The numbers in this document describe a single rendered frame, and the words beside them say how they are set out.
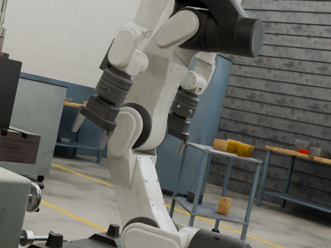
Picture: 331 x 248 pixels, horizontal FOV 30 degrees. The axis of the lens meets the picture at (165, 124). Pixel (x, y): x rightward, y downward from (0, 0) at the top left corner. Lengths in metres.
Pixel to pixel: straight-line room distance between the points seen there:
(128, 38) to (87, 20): 9.04
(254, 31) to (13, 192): 1.00
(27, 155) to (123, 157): 0.31
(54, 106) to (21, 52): 3.17
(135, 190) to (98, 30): 9.06
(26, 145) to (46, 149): 5.29
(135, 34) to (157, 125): 0.35
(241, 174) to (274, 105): 1.27
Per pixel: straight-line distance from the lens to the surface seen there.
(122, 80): 1.70
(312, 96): 9.73
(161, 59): 1.86
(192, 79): 2.08
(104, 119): 1.71
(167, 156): 8.00
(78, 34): 10.61
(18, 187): 2.23
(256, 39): 1.82
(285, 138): 9.86
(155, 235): 1.82
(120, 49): 1.68
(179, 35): 1.83
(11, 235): 2.27
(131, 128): 1.85
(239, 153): 5.18
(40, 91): 6.79
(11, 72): 1.72
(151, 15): 1.70
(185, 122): 2.12
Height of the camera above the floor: 1.08
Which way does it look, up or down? 1 degrees down
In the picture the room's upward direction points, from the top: 12 degrees clockwise
